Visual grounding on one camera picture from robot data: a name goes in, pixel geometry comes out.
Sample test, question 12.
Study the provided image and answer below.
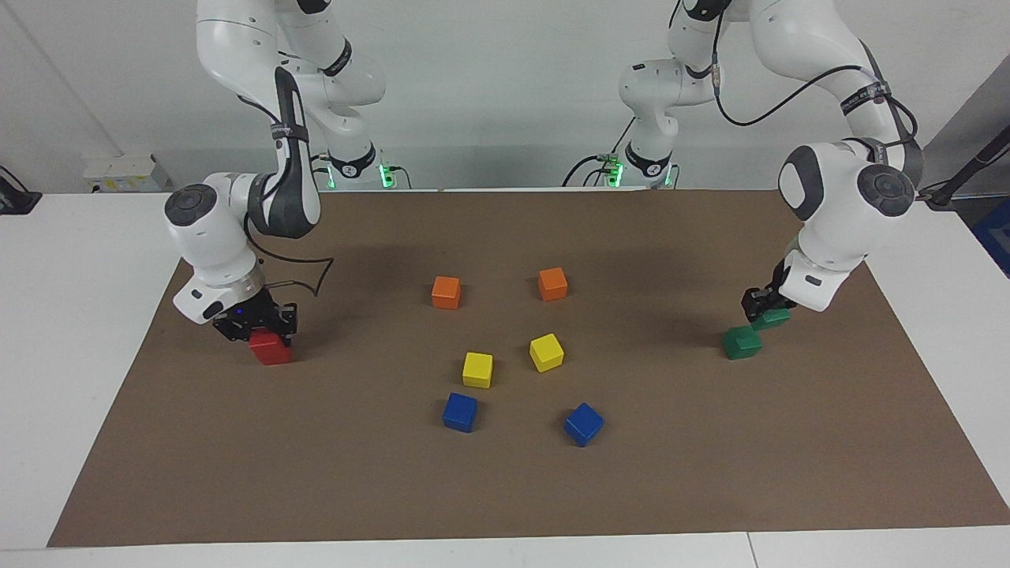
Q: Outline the brown table mat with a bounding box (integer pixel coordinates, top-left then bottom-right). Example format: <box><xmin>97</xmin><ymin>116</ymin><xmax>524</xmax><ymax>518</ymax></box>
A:
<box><xmin>47</xmin><ymin>189</ymin><xmax>1010</xmax><ymax>547</ymax></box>

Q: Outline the yellow wooden cube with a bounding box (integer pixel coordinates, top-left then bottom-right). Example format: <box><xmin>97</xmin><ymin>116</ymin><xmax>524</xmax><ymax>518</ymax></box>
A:
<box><xmin>462</xmin><ymin>352</ymin><xmax>494</xmax><ymax>389</ymax></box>
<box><xmin>529</xmin><ymin>334</ymin><xmax>565</xmax><ymax>373</ymax></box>

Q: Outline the black clamp foot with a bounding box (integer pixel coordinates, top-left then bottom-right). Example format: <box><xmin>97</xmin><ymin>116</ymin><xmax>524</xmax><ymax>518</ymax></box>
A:
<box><xmin>0</xmin><ymin>166</ymin><xmax>42</xmax><ymax>215</ymax></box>

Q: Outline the blue crate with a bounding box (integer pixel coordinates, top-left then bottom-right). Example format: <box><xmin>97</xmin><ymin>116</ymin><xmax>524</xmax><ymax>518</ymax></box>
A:
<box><xmin>969</xmin><ymin>197</ymin><xmax>1010</xmax><ymax>278</ymax></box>

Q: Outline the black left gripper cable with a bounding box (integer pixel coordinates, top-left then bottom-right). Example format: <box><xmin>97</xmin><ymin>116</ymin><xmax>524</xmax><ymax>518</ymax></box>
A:
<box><xmin>710</xmin><ymin>0</ymin><xmax>920</xmax><ymax>159</ymax></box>

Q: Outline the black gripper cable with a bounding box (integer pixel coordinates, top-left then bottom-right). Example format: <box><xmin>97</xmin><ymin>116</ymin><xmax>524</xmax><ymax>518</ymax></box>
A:
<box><xmin>710</xmin><ymin>0</ymin><xmax>920</xmax><ymax>159</ymax></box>
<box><xmin>237</xmin><ymin>95</ymin><xmax>335</xmax><ymax>297</ymax></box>

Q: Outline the white power box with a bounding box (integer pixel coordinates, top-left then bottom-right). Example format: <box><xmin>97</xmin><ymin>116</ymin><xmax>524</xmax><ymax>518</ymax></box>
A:
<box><xmin>83</xmin><ymin>154</ymin><xmax>170</xmax><ymax>192</ymax></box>

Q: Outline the blue wooden cube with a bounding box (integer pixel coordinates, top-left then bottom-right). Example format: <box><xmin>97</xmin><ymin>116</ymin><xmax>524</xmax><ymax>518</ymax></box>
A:
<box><xmin>563</xmin><ymin>402</ymin><xmax>604</xmax><ymax>447</ymax></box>
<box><xmin>442</xmin><ymin>392</ymin><xmax>478</xmax><ymax>433</ymax></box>

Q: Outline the black left base cable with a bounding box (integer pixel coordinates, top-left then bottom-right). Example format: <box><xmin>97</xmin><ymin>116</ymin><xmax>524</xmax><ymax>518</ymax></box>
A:
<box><xmin>562</xmin><ymin>118</ymin><xmax>634</xmax><ymax>189</ymax></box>

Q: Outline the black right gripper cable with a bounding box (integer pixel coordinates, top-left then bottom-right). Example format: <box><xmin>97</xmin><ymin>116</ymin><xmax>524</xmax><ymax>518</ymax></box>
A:
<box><xmin>237</xmin><ymin>95</ymin><xmax>335</xmax><ymax>297</ymax></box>

